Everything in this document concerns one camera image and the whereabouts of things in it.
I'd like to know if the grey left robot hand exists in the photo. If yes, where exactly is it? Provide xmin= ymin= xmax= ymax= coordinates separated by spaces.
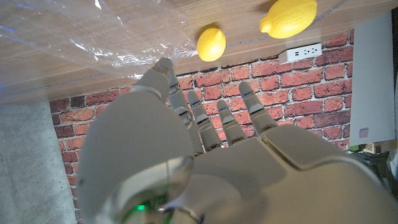
xmin=75 ymin=57 xmax=398 ymax=224

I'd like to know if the clear plastic wrap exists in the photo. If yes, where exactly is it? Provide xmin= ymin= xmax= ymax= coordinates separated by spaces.
xmin=0 ymin=0 xmax=198 ymax=103

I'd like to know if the red brick print backdrop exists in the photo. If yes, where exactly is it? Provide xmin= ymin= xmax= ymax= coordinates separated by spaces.
xmin=49 ymin=29 xmax=355 ymax=224

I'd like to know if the white power strip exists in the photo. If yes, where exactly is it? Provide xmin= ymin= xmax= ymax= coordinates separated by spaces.
xmin=278 ymin=42 xmax=323 ymax=65

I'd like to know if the yellow lemon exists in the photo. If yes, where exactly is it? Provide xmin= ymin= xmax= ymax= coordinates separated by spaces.
xmin=259 ymin=0 xmax=318 ymax=39
xmin=197 ymin=27 xmax=227 ymax=62

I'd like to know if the white pillar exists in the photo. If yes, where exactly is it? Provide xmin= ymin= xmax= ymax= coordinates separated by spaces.
xmin=348 ymin=11 xmax=396 ymax=147

